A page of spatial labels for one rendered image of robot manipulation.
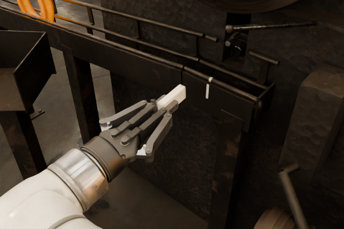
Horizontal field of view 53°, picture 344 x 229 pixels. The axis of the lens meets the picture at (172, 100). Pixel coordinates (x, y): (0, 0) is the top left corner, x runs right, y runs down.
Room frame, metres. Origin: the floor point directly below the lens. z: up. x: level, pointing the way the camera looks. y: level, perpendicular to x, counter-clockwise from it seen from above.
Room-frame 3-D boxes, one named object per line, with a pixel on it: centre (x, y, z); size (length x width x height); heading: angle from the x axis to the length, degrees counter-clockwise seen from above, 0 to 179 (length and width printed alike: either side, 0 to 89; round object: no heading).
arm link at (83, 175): (0.36, 0.15, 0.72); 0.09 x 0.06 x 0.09; 50
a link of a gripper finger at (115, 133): (0.47, 0.07, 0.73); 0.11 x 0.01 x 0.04; 142
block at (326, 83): (0.53, -0.30, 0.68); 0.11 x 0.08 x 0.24; 140
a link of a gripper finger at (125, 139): (0.46, 0.05, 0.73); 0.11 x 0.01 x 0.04; 139
